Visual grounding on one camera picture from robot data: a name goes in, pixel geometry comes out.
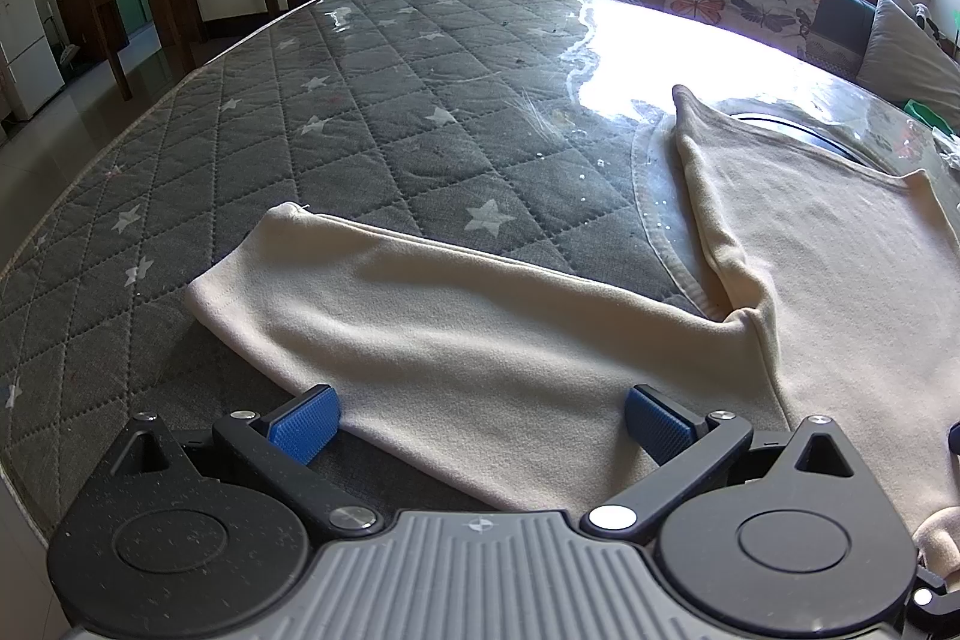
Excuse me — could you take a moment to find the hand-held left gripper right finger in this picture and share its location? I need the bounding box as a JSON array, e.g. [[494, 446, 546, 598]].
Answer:
[[581, 383, 871, 540]]

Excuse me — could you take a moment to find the white fridge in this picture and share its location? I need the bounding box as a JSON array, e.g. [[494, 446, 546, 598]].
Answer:
[[0, 0, 66, 120]]

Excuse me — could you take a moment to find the grey quilted star table cover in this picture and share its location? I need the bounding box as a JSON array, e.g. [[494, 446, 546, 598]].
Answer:
[[0, 0, 960, 536]]

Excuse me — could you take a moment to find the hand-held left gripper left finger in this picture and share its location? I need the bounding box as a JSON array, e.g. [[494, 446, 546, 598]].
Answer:
[[111, 383, 385, 536]]

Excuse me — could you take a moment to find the grey pillow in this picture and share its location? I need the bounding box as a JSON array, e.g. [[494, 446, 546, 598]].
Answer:
[[855, 0, 960, 120]]

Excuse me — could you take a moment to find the cream long-sleeved shirt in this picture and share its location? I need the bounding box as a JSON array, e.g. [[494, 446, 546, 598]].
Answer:
[[186, 83, 960, 555]]

